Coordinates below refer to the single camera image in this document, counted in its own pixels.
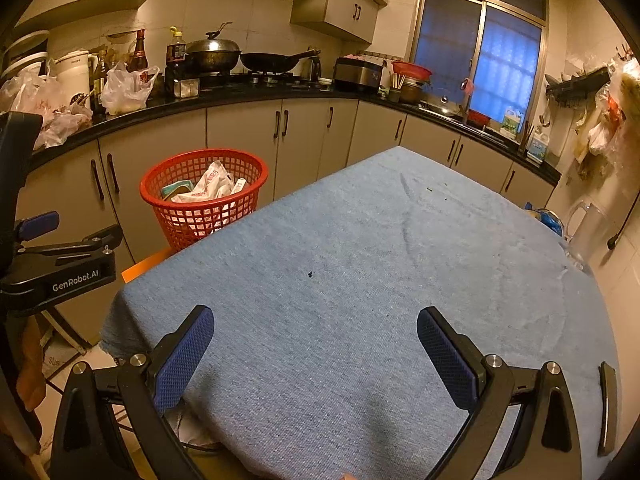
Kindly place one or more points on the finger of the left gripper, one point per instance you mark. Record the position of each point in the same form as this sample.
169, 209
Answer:
110, 238
31, 228

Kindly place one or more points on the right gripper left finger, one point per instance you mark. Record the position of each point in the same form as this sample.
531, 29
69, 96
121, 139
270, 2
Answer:
176, 357

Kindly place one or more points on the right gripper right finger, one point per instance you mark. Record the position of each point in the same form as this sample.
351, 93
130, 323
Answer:
457, 361

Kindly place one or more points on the lower kitchen cabinets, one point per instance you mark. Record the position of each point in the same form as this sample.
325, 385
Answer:
93, 179

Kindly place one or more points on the orange stool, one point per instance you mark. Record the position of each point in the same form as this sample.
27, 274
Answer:
146, 264

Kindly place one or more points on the teal tissue pack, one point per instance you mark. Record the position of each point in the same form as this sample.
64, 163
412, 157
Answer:
167, 192

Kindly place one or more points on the red plastic mesh basket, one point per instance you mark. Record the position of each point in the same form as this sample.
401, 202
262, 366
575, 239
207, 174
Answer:
185, 224

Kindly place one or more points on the white red-lettered packet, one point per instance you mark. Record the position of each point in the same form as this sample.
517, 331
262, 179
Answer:
215, 183

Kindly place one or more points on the pink printed plastic bag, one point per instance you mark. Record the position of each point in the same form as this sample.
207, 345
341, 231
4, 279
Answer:
30, 93

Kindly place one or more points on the blue tablecloth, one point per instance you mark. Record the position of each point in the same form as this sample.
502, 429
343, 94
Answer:
316, 369

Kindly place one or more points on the white narrow carton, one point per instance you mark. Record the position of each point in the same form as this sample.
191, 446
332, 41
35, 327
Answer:
239, 186

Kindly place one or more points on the white plastic bag on counter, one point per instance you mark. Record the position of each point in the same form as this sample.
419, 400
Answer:
124, 91

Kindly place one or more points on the white rice cooker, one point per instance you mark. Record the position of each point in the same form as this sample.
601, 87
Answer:
74, 71

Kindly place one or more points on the small clear container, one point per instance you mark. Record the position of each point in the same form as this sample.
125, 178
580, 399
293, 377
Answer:
186, 88

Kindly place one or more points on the blue bag behind table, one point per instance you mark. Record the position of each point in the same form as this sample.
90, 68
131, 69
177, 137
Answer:
546, 217

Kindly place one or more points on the dark sauce bottle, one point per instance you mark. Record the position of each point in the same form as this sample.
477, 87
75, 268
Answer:
137, 59

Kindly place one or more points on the oil bottle yellow cap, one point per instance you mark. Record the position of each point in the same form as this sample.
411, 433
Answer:
174, 61

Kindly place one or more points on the steel wok with lid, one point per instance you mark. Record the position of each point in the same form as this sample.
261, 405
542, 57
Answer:
212, 54

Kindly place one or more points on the black frying pan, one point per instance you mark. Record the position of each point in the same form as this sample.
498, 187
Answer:
270, 63

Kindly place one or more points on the green white carton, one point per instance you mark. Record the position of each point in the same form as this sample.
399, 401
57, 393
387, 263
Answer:
511, 123

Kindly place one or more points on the hanging plastic bags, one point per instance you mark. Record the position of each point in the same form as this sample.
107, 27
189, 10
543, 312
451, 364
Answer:
615, 134

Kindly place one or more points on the steel rice cooker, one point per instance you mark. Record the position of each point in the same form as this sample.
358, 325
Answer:
355, 75

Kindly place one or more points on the red colander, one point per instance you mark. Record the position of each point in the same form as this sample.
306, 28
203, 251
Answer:
417, 72

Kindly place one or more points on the window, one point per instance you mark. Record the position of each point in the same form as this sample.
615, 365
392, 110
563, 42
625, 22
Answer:
484, 55

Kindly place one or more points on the black wall rack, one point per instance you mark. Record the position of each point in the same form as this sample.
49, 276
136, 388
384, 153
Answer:
579, 88

